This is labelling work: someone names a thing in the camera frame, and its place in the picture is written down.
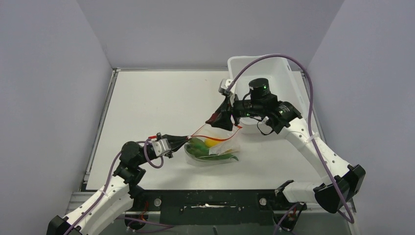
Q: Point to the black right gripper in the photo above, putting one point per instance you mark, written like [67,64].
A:
[224,112]

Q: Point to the green leafy vegetable toy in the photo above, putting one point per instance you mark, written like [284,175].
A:
[197,148]

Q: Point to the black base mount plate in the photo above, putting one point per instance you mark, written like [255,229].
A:
[210,206]

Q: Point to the brown mushroom toy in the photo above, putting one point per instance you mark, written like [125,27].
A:
[212,119]

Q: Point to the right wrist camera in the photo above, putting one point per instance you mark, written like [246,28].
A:
[226,87]

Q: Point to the green chili pepper toy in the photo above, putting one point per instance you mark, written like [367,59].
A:
[221,157]

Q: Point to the white plastic bin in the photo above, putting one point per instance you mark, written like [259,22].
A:
[281,79]

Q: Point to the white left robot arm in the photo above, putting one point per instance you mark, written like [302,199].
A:
[120,189]

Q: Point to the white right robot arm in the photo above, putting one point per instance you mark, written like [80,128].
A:
[339,180]

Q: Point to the aluminium table frame rail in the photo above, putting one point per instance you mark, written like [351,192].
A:
[207,201]

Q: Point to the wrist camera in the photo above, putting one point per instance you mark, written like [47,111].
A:
[161,147]
[226,87]

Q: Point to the clear orange zip bag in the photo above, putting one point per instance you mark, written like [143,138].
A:
[208,132]

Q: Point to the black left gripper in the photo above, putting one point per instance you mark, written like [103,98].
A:
[175,142]

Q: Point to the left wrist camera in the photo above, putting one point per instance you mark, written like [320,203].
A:
[161,147]

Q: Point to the yellow corn toy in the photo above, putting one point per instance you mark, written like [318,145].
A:
[210,143]

